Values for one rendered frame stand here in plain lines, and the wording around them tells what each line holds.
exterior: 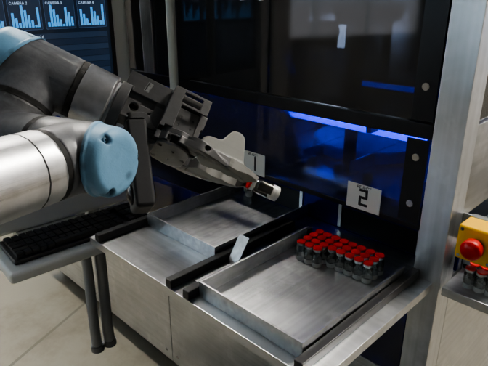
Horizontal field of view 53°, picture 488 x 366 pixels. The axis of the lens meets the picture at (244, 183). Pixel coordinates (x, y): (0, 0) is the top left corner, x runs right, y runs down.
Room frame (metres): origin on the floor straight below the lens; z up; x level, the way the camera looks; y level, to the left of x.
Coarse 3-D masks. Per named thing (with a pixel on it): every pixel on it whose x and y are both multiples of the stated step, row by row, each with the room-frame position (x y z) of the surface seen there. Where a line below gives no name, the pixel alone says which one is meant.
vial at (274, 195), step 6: (258, 180) 0.63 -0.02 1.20; (264, 180) 0.63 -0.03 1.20; (252, 186) 0.62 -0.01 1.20; (258, 186) 0.62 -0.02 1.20; (264, 186) 0.62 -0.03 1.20; (270, 186) 0.63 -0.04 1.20; (276, 186) 0.63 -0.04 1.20; (258, 192) 0.62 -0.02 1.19; (264, 192) 0.62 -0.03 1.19; (270, 192) 0.62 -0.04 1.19; (276, 192) 0.62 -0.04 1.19; (270, 198) 0.63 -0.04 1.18; (276, 198) 0.62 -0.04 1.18
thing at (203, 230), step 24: (216, 192) 1.32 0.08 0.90; (240, 192) 1.37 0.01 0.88; (168, 216) 1.19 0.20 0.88; (192, 216) 1.20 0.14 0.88; (216, 216) 1.20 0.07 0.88; (240, 216) 1.20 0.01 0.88; (264, 216) 1.20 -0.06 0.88; (288, 216) 1.15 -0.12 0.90; (192, 240) 1.02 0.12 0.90; (216, 240) 1.06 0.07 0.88
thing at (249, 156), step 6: (246, 150) 1.26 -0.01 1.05; (246, 156) 1.26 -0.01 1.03; (252, 156) 1.24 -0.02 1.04; (258, 156) 1.23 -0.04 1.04; (264, 156) 1.21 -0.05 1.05; (246, 162) 1.26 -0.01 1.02; (252, 162) 1.24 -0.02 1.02; (258, 162) 1.23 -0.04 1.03; (264, 162) 1.21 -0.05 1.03; (252, 168) 1.24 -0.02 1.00; (258, 168) 1.23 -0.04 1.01; (264, 168) 1.21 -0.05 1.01; (258, 174) 1.23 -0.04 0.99; (264, 174) 1.21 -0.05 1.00
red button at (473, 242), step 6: (468, 240) 0.81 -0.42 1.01; (474, 240) 0.81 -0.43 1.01; (462, 246) 0.81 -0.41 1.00; (468, 246) 0.81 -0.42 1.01; (474, 246) 0.80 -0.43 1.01; (480, 246) 0.80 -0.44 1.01; (462, 252) 0.81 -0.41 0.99; (468, 252) 0.80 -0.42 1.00; (474, 252) 0.80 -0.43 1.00; (480, 252) 0.80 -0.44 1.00; (468, 258) 0.80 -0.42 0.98; (474, 258) 0.80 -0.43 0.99
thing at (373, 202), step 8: (352, 184) 1.02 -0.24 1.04; (360, 184) 1.01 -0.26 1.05; (352, 192) 1.02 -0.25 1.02; (360, 192) 1.01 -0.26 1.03; (368, 192) 1.00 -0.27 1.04; (376, 192) 0.98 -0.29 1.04; (352, 200) 1.02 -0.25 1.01; (368, 200) 0.99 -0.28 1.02; (376, 200) 0.98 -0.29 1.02; (360, 208) 1.01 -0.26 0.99; (368, 208) 0.99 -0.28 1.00; (376, 208) 0.98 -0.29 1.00
